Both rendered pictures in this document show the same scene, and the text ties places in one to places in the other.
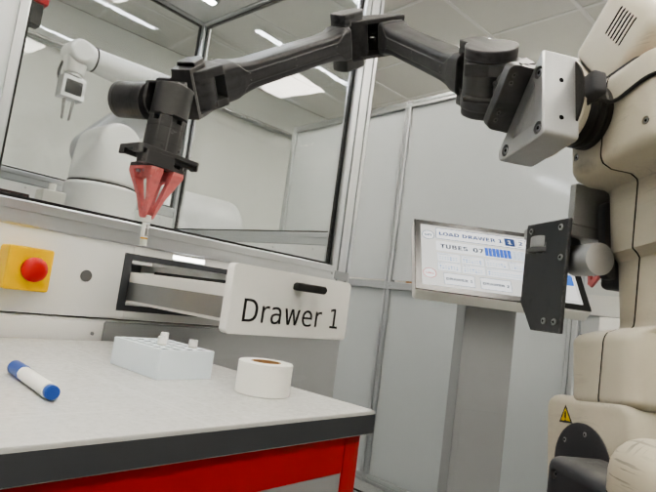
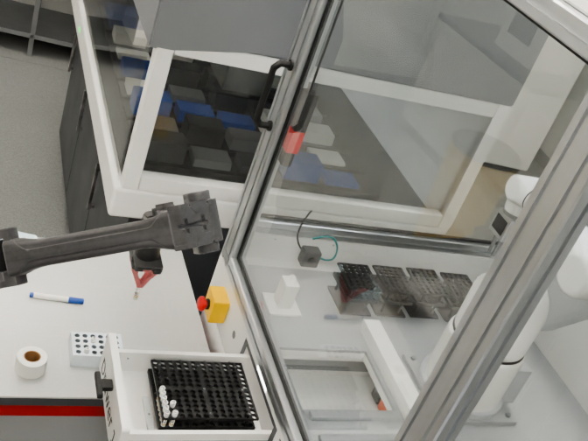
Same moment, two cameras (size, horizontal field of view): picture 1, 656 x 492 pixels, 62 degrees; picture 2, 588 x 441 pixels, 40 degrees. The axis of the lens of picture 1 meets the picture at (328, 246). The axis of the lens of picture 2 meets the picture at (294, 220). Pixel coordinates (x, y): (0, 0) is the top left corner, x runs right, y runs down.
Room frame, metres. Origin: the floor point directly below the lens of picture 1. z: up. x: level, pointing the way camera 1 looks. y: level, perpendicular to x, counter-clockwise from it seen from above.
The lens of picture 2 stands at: (1.62, -1.07, 2.17)
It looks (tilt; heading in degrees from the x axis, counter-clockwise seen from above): 30 degrees down; 110
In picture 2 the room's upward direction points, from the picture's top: 21 degrees clockwise
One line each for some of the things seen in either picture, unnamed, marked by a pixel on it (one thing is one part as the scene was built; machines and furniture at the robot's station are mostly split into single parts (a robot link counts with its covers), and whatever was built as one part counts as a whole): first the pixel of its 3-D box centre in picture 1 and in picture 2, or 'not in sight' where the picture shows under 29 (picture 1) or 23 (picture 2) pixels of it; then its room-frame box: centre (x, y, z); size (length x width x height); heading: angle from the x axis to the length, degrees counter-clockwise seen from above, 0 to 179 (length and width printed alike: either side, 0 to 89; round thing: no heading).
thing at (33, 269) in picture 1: (32, 269); (203, 304); (0.90, 0.47, 0.88); 0.04 x 0.03 x 0.04; 138
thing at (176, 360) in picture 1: (161, 357); (95, 349); (0.78, 0.21, 0.78); 0.12 x 0.08 x 0.04; 48
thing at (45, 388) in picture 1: (31, 379); (57, 297); (0.58, 0.28, 0.77); 0.14 x 0.02 x 0.02; 42
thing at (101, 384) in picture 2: (306, 288); (104, 384); (0.94, 0.03, 0.91); 0.07 x 0.04 x 0.01; 138
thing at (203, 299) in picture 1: (218, 299); (204, 400); (1.10, 0.20, 0.86); 0.40 x 0.26 x 0.06; 48
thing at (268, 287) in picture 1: (292, 305); (113, 395); (0.96, 0.05, 0.87); 0.29 x 0.02 x 0.11; 138
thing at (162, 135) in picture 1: (163, 142); (148, 247); (0.81, 0.27, 1.09); 0.10 x 0.07 x 0.07; 138
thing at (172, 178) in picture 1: (148, 186); (142, 269); (0.81, 0.28, 1.02); 0.07 x 0.07 x 0.09; 48
